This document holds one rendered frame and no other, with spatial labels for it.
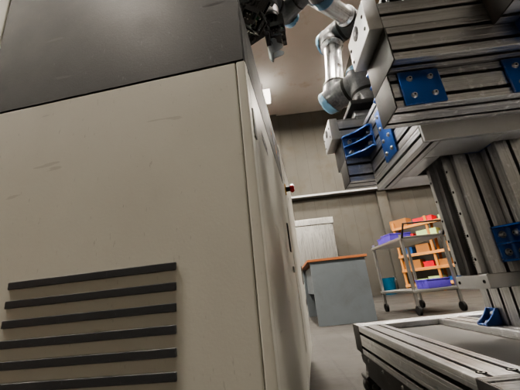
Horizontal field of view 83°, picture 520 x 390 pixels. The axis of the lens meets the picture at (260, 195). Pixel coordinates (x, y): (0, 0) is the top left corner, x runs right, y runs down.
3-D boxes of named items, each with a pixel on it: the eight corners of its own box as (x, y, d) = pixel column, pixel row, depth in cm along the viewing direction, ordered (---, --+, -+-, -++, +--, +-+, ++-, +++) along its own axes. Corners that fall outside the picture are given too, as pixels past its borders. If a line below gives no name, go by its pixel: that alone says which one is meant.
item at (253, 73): (249, 74, 59) (242, 15, 64) (227, 78, 59) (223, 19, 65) (282, 180, 117) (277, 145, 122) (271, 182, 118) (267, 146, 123)
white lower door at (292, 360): (300, 526, 35) (250, 70, 57) (282, 526, 36) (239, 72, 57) (309, 375, 96) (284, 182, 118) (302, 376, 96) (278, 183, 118)
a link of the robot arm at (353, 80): (371, 80, 117) (364, 53, 122) (343, 97, 127) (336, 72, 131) (385, 90, 125) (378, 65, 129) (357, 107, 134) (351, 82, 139)
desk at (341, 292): (352, 312, 417) (343, 264, 438) (381, 320, 293) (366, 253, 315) (306, 316, 420) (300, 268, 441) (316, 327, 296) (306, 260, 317)
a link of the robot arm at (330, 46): (343, 91, 126) (336, 12, 150) (316, 109, 136) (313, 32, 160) (359, 105, 132) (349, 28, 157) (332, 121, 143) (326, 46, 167)
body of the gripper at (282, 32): (285, 31, 110) (282, 7, 114) (263, 36, 111) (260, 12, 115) (287, 46, 117) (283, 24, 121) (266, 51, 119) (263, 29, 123)
